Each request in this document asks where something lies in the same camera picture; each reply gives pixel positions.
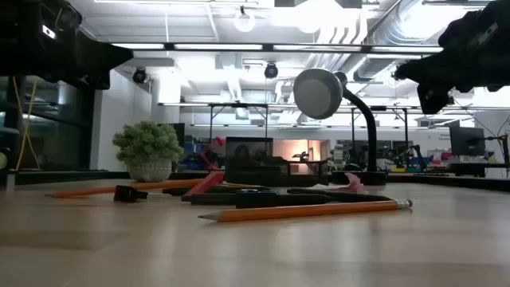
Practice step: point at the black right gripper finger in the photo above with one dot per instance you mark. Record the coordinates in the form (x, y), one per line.
(432, 99)
(430, 71)

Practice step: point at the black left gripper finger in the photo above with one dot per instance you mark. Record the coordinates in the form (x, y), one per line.
(99, 56)
(97, 81)

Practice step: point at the orange pencil with eraser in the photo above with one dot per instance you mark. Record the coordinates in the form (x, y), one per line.
(119, 188)
(303, 211)

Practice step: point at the black pen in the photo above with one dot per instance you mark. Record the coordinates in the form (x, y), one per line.
(211, 199)
(239, 189)
(342, 195)

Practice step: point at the black mesh desk organizer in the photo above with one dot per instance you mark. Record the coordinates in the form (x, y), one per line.
(247, 175)

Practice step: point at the black computer monitor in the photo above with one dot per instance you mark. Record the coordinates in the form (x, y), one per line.
(466, 141)

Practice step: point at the green plant in white pot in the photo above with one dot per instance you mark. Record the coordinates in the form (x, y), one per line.
(147, 147)

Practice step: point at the black gooseneck desk lamp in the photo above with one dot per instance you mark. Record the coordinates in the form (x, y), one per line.
(316, 93)

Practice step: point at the overhead beam with light strips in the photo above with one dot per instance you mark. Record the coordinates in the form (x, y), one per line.
(219, 46)

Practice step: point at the red background fixture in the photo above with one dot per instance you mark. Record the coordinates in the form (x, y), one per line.
(218, 141)

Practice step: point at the black ceiling-mounted camera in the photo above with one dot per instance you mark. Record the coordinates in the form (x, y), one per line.
(271, 70)
(139, 75)

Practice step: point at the black background workstation frame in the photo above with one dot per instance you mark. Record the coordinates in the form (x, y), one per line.
(239, 105)

